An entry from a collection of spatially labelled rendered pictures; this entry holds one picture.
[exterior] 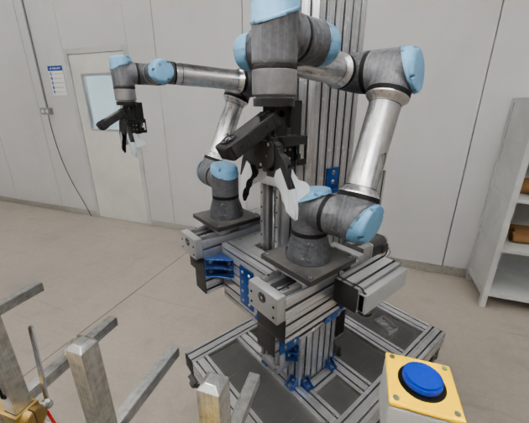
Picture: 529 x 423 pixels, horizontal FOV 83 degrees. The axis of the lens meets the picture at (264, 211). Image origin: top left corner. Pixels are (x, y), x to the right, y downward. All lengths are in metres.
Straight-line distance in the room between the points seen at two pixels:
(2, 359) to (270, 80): 0.76
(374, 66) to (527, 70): 2.19
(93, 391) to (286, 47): 0.66
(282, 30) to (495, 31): 2.57
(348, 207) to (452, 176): 2.24
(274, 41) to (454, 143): 2.55
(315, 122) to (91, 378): 0.91
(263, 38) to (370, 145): 0.45
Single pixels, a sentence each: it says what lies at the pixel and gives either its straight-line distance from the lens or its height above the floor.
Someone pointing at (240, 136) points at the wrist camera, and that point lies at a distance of 0.48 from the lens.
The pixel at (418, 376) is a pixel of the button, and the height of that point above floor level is 1.23.
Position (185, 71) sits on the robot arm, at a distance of 1.19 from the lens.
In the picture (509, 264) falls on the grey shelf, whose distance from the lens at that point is 3.37.
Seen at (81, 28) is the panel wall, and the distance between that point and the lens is 4.43.
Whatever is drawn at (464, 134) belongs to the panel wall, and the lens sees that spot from 2.96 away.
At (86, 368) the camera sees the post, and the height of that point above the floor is 1.09.
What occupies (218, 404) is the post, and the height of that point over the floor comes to 1.11.
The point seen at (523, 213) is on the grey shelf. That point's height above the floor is 0.67.
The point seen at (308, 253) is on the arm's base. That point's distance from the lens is 0.93.
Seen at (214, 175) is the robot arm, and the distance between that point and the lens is 1.25.
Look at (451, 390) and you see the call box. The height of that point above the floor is 1.22.
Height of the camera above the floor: 1.51
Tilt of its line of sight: 20 degrees down
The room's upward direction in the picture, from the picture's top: straight up
